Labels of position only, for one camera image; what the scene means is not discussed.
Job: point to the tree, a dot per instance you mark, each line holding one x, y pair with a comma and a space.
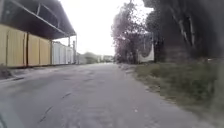
128, 31

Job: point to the grey asphalt road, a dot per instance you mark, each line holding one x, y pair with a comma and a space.
93, 96

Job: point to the white metal fence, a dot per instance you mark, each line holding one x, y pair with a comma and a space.
63, 53

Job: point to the grass verge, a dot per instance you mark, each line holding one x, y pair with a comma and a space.
180, 80

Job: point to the grey concrete pavement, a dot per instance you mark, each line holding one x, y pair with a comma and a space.
33, 71

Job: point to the row of large trees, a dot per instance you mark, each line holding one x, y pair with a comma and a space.
190, 26

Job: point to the white wall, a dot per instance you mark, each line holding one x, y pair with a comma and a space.
146, 53

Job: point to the shed with yellow wall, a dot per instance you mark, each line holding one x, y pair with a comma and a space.
30, 36

